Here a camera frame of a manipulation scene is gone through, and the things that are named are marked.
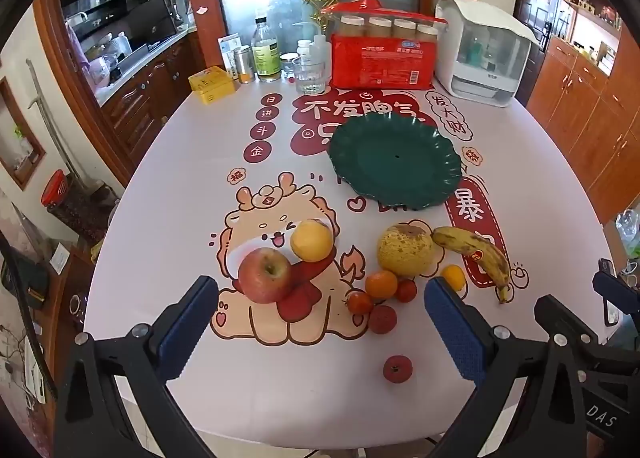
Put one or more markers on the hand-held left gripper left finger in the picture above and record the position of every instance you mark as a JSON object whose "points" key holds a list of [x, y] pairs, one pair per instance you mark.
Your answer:
{"points": [[186, 333]]}

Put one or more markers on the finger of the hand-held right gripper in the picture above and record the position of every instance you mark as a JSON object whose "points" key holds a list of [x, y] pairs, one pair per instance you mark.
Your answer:
{"points": [[617, 285], [567, 320]]}

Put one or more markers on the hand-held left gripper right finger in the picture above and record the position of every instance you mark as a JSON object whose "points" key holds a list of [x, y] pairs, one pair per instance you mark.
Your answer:
{"points": [[456, 333]]}

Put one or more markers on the small yellow orange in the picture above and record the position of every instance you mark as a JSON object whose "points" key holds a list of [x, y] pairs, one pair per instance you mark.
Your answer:
{"points": [[454, 277]]}

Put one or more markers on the spotted yellow banana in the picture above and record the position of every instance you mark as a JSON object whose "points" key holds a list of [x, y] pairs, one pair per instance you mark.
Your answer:
{"points": [[475, 253]]}

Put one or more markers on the red yellow apple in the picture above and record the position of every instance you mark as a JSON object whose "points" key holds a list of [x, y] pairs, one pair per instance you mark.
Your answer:
{"points": [[264, 277]]}

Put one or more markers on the large yellow orange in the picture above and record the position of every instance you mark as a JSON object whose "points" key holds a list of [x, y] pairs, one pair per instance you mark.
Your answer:
{"points": [[311, 240]]}

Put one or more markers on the green scalloped plate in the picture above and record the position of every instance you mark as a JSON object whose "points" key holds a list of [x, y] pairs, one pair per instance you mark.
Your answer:
{"points": [[395, 162]]}

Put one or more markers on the clear plastic bag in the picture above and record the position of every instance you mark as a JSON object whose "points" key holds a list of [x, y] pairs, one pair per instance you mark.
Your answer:
{"points": [[630, 233]]}

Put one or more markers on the red tomato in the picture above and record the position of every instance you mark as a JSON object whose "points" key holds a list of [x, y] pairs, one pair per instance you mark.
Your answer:
{"points": [[360, 302], [407, 290]]}

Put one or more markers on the orange mandarin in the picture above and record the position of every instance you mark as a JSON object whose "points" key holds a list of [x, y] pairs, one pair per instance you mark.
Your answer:
{"points": [[381, 285]]}

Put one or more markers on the speckled yellow pear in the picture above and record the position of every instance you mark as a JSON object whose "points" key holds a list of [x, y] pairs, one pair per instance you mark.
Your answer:
{"points": [[405, 250]]}

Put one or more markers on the printed cartoon tablecloth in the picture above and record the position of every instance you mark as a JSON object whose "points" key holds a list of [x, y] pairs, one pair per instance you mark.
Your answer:
{"points": [[200, 147]]}

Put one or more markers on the wooden kitchen counter cabinets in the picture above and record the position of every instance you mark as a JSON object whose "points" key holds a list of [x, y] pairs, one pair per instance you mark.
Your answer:
{"points": [[145, 92]]}

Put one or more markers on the yellow box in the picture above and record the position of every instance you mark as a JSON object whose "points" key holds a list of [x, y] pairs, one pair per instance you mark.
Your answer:
{"points": [[212, 85]]}

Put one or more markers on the white cup sterilizer appliance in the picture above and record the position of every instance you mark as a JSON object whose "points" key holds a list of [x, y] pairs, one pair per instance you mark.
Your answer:
{"points": [[480, 52]]}

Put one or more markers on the silver tin can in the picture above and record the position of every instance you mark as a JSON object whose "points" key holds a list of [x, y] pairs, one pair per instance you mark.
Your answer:
{"points": [[244, 65]]}

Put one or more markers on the red paper cup package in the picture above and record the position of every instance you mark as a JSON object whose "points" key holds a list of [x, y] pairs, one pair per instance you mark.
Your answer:
{"points": [[382, 62]]}

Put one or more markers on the pink cloth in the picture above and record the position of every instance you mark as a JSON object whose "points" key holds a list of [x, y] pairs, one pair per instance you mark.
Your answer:
{"points": [[95, 67]]}

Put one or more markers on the clear glass tumbler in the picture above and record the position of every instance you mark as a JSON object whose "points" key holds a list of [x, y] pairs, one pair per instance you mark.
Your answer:
{"points": [[310, 76]]}

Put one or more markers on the white carton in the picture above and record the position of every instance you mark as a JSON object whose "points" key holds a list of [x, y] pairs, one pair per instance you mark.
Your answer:
{"points": [[227, 50]]}

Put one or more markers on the clear vinegar bottle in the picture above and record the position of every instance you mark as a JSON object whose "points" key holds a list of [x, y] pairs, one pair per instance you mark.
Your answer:
{"points": [[266, 55]]}

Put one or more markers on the small glass jar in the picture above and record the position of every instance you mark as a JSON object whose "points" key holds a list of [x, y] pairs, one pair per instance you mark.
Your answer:
{"points": [[288, 62]]}

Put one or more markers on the tan lidded jar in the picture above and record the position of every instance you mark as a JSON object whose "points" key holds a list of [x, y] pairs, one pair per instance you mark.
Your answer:
{"points": [[380, 27], [405, 28], [352, 26], [427, 31]]}

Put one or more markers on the white pill bottle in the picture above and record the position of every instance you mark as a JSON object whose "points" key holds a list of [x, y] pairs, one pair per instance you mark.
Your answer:
{"points": [[304, 50]]}

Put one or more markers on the white squeeze bottle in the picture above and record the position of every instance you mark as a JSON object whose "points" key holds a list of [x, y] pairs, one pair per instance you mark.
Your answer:
{"points": [[321, 50]]}

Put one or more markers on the black kitchen oven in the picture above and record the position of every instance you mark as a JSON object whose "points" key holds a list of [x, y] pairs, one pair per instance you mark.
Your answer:
{"points": [[152, 20]]}

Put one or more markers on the wooden wall cabinets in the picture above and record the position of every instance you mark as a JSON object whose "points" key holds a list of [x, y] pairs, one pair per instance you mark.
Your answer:
{"points": [[585, 112]]}

